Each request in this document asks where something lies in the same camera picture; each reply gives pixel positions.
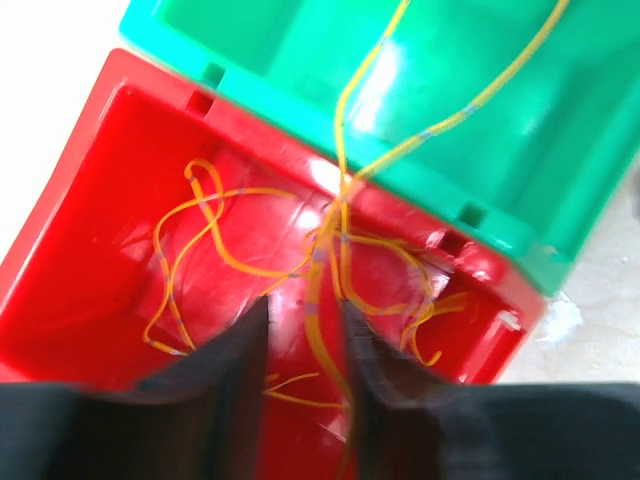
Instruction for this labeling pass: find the green bin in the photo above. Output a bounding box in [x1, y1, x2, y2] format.
[120, 1, 639, 296]

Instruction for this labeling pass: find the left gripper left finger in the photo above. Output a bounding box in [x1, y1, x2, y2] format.
[1, 297, 269, 479]

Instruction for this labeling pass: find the red bin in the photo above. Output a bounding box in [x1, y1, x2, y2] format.
[1, 49, 545, 479]

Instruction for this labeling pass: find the yellow cable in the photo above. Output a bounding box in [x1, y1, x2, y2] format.
[304, 0, 571, 480]
[142, 159, 469, 409]

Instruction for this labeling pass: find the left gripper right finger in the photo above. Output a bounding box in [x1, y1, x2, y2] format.
[342, 302, 639, 479]

